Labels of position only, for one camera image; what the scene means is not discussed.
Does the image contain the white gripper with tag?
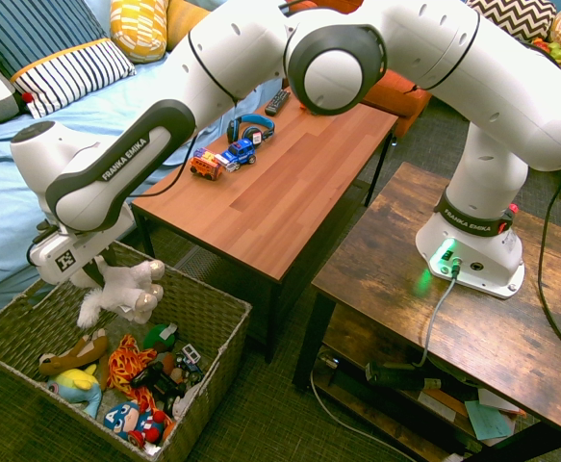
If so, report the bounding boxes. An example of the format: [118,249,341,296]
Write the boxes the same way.
[25,211,135,291]

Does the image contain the white stuffed toy animal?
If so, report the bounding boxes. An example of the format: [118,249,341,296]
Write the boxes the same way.
[69,256,166,330]

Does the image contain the grey woven wicker basket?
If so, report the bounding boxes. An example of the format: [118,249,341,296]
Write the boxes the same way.
[0,240,254,462]

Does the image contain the black toy controller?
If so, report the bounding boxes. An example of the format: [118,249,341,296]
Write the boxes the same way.
[130,360,188,401]

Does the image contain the small white blue toy truck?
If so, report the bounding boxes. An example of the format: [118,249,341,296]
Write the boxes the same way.
[173,342,205,375]

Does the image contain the orange toy bus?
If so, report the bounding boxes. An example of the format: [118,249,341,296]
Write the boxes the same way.
[188,148,224,182]

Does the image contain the blue toy car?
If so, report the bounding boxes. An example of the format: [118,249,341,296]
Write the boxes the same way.
[218,138,258,171]

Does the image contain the green round plush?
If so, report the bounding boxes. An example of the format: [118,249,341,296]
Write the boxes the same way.
[142,322,180,353]

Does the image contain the brown sloth plush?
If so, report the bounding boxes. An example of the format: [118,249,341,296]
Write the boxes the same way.
[38,327,111,382]

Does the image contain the orange flame pattern plush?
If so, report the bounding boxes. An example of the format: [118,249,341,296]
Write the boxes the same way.
[106,333,160,411]

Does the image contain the yellow blue pony plush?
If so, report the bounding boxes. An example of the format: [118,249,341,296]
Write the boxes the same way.
[45,363,105,420]

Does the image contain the Captain America plush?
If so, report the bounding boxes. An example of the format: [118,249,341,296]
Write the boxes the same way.
[102,399,174,449]

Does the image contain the reddish wood coffee table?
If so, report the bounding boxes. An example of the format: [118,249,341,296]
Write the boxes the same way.
[130,89,399,365]

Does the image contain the white navy striped pillow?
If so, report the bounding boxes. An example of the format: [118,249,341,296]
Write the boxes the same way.
[10,38,138,119]

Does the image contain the blue black headphones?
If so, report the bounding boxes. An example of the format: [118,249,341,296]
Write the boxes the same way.
[225,114,277,145]

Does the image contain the yellow white patterned pillow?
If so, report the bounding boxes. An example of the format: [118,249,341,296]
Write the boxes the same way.
[109,0,171,65]

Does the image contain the black remote control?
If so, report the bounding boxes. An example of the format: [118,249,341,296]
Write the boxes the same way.
[264,89,293,117]

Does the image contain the dark blue striped pillow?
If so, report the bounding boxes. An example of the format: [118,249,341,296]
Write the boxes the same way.
[0,0,112,81]

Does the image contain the mustard rectangular pillow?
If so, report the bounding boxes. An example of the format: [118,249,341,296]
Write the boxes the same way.
[166,0,215,53]

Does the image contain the black power adapter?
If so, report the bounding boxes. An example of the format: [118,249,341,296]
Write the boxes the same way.
[365,360,444,392]

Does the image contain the large orange tufted ottoman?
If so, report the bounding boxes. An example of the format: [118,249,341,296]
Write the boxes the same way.
[360,68,434,140]

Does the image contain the rustic brown side table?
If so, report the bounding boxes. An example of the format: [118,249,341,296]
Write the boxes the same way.
[293,161,561,462]

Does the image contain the white paper sheets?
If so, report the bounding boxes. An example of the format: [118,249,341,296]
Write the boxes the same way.
[476,386,527,416]

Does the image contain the teal paper envelope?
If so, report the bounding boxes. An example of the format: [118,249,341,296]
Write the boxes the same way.
[464,399,516,442]

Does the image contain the black white chevron pillow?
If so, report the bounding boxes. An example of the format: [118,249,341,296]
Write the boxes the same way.
[466,0,558,45]

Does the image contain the bowl of fruit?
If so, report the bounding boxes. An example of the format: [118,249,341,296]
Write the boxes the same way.
[531,37,561,66]

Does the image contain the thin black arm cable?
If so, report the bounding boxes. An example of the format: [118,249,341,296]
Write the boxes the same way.
[130,93,241,199]

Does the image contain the white floor cable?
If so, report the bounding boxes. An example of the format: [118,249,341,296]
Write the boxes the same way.
[309,369,409,462]

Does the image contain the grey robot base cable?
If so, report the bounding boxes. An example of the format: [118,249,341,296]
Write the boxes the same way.
[413,274,460,370]

